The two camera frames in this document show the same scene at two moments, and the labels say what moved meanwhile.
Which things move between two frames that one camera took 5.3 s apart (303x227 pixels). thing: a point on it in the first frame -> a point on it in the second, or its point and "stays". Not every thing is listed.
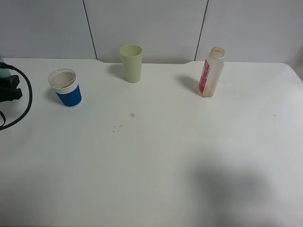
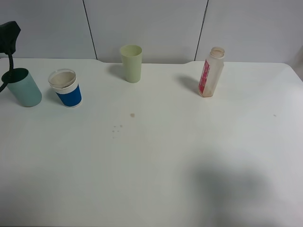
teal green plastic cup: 4,72 -> 22,84
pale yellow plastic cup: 131,56 stays
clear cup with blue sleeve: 64,82 stays
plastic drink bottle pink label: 212,73 stays
